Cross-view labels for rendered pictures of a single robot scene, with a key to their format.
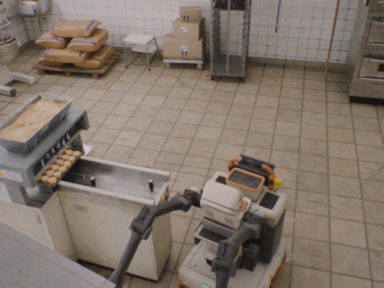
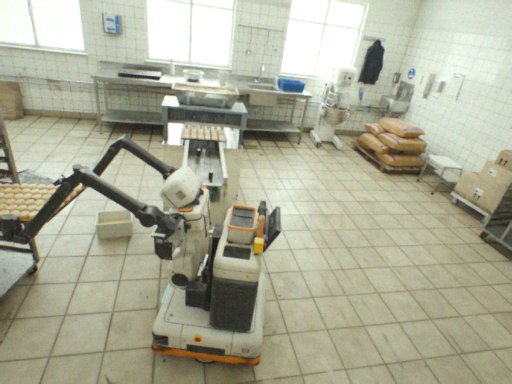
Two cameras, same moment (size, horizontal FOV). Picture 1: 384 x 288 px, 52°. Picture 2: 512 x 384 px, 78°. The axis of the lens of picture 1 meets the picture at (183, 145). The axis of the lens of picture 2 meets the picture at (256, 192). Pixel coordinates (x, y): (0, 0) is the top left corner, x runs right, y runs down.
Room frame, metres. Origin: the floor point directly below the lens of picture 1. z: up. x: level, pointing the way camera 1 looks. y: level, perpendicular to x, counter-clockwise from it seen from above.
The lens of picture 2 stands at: (1.17, -1.68, 1.92)
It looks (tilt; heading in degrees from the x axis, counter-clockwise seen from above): 29 degrees down; 57
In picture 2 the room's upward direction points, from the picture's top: 9 degrees clockwise
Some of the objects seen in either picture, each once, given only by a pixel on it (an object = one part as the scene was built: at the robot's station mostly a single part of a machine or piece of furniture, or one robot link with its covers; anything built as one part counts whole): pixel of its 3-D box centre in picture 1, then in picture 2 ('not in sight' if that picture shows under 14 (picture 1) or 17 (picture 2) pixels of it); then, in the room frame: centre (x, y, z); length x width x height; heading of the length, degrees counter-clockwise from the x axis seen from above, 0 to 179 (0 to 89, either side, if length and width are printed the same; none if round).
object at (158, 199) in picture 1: (161, 201); (203, 192); (1.94, 0.17, 0.77); 0.24 x 0.04 x 0.14; 160
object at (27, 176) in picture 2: not in sight; (29, 184); (0.69, 2.08, 0.01); 0.60 x 0.40 x 0.03; 126
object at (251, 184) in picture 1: (244, 184); (241, 224); (1.95, -0.40, 0.87); 0.23 x 0.15 x 0.11; 58
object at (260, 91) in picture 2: not in sight; (207, 98); (3.23, 3.39, 0.61); 3.40 x 0.70 x 1.22; 163
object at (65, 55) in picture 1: (68, 52); (380, 142); (5.70, 1.68, 0.32); 0.72 x 0.42 x 0.17; 77
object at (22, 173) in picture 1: (44, 152); (204, 122); (2.24, 0.99, 1.01); 0.72 x 0.33 x 0.34; 160
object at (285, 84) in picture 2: not in sight; (291, 85); (4.59, 2.97, 0.95); 0.40 x 0.30 x 0.14; 166
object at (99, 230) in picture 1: (119, 221); (201, 203); (2.06, 0.51, 0.45); 0.70 x 0.34 x 0.90; 70
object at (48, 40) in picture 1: (59, 36); (386, 129); (6.00, 1.86, 0.47); 0.72 x 0.42 x 0.17; 163
